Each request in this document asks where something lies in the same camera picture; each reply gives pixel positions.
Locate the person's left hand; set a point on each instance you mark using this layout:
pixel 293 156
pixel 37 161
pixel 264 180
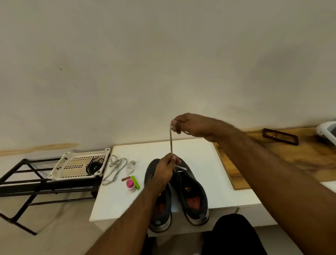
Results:
pixel 165 173

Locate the person's right hand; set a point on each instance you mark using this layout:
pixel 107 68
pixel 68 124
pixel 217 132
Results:
pixel 202 126

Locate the grey shoelace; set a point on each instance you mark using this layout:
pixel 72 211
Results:
pixel 171 142

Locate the dark sneaker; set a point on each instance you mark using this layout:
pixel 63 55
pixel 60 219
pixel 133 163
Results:
pixel 160 210
pixel 193 202

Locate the grey shoelaces bundle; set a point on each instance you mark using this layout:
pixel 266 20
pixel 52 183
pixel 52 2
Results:
pixel 115 168

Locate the black shoelace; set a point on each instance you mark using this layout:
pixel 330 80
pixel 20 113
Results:
pixel 98 161
pixel 93 168

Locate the person's left forearm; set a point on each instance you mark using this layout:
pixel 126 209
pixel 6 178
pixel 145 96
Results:
pixel 126 223

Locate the person's right forearm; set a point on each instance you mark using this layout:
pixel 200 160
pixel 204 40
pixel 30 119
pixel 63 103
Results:
pixel 283 189

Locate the green marker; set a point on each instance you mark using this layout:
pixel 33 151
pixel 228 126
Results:
pixel 135 182

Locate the pink capped white bottle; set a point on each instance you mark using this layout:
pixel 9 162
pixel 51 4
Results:
pixel 129 184

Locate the small red stick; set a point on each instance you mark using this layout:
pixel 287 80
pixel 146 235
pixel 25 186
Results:
pixel 126 178

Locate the white perforated plastic tray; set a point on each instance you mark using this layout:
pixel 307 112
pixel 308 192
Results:
pixel 71 165

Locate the wooden board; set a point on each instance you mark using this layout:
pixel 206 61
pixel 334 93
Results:
pixel 315 157

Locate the black metal rack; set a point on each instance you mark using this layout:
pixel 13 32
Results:
pixel 42 188

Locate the white rounded device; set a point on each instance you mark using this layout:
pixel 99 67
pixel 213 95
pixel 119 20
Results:
pixel 328 131

